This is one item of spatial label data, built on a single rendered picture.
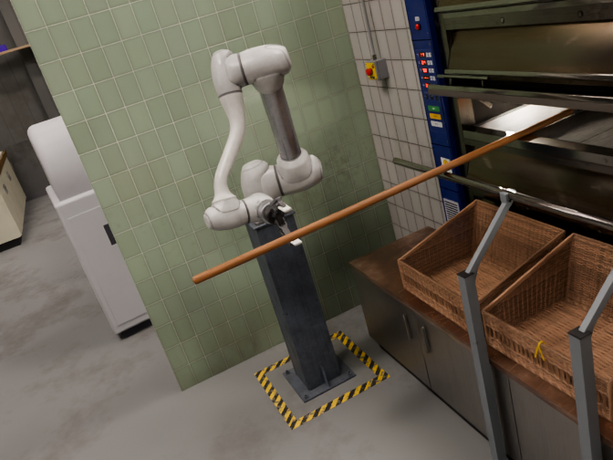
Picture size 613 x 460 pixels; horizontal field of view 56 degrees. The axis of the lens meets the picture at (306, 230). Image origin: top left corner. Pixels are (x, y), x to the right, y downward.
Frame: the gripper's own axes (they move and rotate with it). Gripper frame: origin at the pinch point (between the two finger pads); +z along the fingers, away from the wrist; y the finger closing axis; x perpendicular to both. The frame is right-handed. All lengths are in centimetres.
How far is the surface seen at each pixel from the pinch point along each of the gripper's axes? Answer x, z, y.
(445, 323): -47, 12, 62
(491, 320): -49, 39, 49
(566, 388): -49, 72, 59
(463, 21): -100, -16, -46
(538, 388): -45, 64, 62
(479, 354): -40, 42, 57
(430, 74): -98, -42, -25
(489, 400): -40, 42, 78
